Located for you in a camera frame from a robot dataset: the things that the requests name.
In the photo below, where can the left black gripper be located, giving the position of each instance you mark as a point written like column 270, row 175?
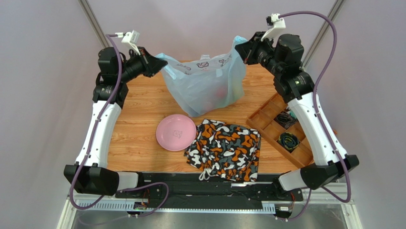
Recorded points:
column 151, row 65

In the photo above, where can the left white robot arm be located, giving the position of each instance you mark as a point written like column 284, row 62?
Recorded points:
column 89, row 173

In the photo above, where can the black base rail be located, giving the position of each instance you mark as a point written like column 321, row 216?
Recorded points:
column 184, row 191

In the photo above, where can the pink plate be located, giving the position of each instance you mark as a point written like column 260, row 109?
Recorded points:
column 175, row 132

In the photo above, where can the camouflage patterned cloth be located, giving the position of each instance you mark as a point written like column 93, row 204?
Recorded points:
column 225, row 150

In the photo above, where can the light blue plastic bag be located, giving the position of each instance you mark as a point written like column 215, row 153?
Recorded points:
column 206, row 84

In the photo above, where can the dark yellow sock roll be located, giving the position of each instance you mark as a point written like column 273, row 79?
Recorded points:
column 288, row 141

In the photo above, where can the wooden compartment tray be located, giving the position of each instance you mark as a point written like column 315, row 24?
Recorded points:
column 271, row 120

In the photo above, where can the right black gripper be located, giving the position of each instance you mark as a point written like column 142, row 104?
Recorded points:
column 251, row 50

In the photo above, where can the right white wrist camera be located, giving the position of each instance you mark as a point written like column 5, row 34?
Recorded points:
column 276, row 25

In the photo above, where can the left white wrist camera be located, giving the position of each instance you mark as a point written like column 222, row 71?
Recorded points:
column 130, row 40

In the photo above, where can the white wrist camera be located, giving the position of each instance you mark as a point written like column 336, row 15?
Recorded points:
column 130, row 40
column 276, row 25

